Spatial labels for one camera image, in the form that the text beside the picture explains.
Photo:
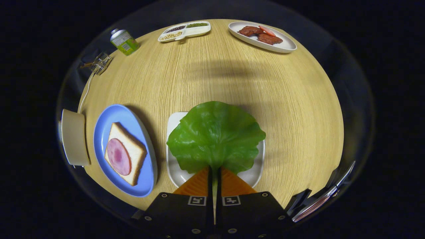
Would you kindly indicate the green lettuce leaf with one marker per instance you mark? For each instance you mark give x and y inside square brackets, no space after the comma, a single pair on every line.
[215,136]

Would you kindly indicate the pink round ham slice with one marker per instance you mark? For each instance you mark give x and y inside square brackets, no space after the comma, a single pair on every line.
[119,156]

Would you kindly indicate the white bread slice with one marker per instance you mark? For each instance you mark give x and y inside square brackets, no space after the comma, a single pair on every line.
[134,149]

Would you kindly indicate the green beans pile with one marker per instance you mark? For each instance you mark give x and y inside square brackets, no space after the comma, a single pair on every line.
[197,25]

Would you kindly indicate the white divided tray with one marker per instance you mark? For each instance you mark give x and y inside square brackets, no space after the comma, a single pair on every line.
[199,31]

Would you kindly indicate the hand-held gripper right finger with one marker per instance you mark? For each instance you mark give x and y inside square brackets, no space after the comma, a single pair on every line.
[249,215]

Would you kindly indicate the pink sausage slice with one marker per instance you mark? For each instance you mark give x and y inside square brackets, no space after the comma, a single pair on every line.
[267,31]

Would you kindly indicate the yellow soybeans pile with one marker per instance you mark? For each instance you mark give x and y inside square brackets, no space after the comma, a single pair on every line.
[171,36]

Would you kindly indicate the dark red beans pile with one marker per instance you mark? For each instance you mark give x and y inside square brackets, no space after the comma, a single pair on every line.
[176,29]

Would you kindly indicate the white rectangular plate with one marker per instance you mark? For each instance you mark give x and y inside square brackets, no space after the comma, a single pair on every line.
[174,126]

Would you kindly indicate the dark metal-edged object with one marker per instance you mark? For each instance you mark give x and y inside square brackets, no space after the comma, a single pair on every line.
[315,205]

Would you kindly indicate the white oval meat plate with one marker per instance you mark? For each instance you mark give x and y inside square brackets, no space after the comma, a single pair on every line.
[285,45]

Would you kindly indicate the silver bottle green label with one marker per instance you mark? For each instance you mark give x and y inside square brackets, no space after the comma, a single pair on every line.
[125,42]

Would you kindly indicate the blue plate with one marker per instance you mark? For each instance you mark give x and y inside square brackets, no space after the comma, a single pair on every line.
[106,132]

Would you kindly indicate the cream white toaster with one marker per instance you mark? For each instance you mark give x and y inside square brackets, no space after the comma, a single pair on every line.
[74,137]

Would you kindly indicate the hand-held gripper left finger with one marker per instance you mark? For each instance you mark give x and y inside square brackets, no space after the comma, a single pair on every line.
[181,215]

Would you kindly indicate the brown meat slice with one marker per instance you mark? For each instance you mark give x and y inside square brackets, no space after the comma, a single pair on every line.
[269,39]
[249,31]

